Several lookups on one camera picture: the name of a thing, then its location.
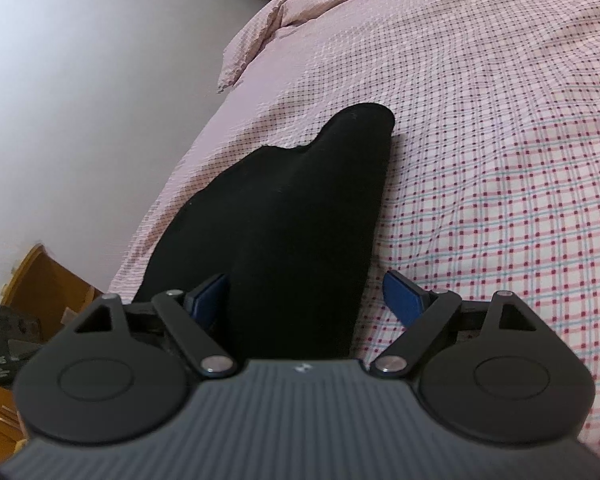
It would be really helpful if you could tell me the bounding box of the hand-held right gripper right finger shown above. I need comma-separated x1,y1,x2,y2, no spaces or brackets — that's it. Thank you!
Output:
370,269,540,380

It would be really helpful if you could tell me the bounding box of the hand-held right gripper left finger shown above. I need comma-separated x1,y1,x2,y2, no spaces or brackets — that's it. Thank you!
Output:
71,274,239,380

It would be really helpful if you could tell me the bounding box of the black garment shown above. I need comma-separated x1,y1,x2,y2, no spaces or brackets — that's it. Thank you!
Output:
130,102,397,362

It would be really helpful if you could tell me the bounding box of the wooden nightstand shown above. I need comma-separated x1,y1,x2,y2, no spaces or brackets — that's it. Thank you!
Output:
0,243,106,461

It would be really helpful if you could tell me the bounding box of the pink checked bed cover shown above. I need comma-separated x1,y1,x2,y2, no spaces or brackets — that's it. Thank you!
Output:
105,0,600,457

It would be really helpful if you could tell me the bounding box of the black electronic device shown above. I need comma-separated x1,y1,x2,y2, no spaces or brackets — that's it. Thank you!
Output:
0,305,44,387

